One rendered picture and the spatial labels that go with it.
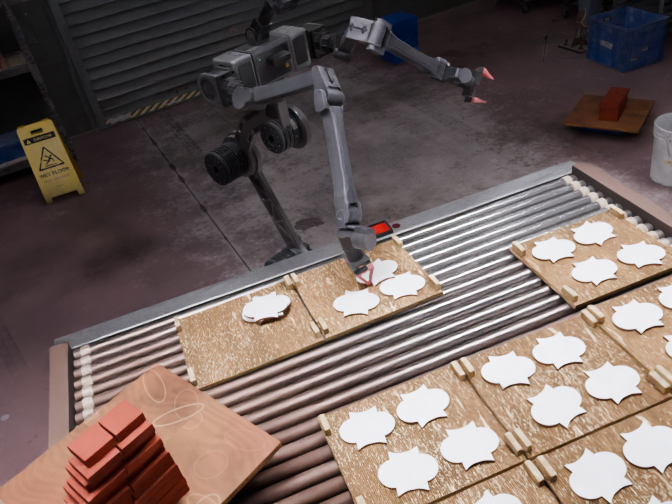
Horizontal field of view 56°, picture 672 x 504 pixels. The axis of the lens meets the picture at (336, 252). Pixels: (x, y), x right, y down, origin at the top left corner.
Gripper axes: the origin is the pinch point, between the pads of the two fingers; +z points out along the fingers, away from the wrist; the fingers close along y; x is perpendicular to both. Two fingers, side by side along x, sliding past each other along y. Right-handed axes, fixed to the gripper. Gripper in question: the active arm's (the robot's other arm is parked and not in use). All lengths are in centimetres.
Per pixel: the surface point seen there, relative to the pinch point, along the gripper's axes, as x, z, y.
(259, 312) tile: 36.0, -8.8, -0.2
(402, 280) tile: -9.7, 2.5, -8.6
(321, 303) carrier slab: 17.1, -1.8, -3.3
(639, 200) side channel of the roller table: -98, 18, -17
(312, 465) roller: 43, 0, -57
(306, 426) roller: 39, -1, -46
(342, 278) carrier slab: 6.2, -0.3, 4.8
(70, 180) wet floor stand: 120, 40, 346
